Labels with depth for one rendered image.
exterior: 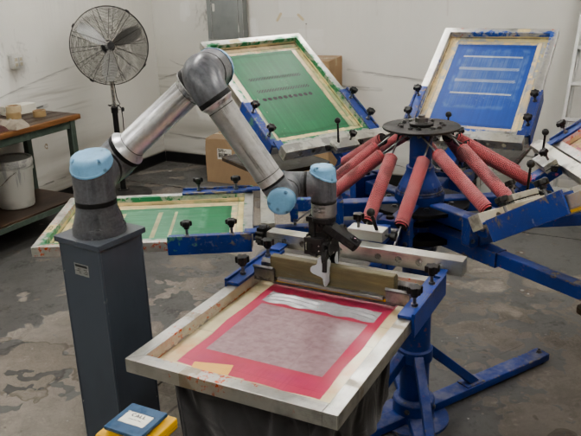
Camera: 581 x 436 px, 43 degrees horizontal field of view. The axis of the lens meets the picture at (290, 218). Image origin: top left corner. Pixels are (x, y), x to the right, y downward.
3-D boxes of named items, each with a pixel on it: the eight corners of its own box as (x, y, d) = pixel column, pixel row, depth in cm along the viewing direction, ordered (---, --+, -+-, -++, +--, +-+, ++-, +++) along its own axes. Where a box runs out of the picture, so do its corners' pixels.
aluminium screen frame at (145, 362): (338, 431, 158) (337, 416, 156) (125, 371, 184) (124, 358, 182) (443, 290, 223) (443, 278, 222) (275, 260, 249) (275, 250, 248)
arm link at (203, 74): (198, 48, 184) (306, 204, 194) (208, 43, 194) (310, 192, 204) (162, 73, 187) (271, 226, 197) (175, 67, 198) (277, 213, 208)
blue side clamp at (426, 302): (414, 337, 198) (415, 315, 196) (397, 334, 200) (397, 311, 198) (445, 294, 223) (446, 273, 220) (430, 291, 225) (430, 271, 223)
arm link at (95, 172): (67, 204, 202) (60, 157, 198) (86, 190, 215) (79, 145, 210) (108, 205, 200) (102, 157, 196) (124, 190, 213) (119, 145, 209)
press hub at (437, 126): (443, 453, 298) (458, 129, 253) (355, 429, 315) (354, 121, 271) (468, 404, 330) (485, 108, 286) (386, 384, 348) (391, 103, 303)
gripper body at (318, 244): (315, 247, 223) (314, 209, 219) (341, 251, 219) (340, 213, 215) (303, 256, 217) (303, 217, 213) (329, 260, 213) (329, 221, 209)
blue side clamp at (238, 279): (239, 301, 223) (238, 280, 220) (225, 298, 225) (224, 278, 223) (284, 266, 248) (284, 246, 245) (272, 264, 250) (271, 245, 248)
